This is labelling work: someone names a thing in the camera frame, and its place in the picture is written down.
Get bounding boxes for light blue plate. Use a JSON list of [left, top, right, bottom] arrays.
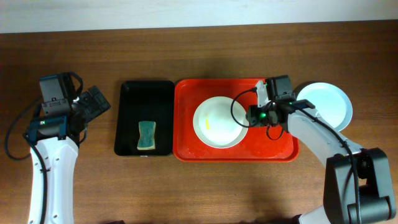
[[295, 82, 353, 131]]

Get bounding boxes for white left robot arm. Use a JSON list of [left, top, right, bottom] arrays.
[[23, 86, 111, 223]]

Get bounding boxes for black plastic tray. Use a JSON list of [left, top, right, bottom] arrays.
[[114, 80, 175, 156]]

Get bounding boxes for red plastic tray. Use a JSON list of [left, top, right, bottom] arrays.
[[173, 78, 300, 163]]

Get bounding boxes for white plate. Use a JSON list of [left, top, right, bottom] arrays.
[[193, 96, 248, 149]]

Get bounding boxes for green and yellow sponge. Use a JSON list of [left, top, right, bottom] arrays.
[[137, 121, 156, 151]]

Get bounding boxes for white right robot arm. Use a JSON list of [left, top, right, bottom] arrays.
[[246, 100, 397, 224]]

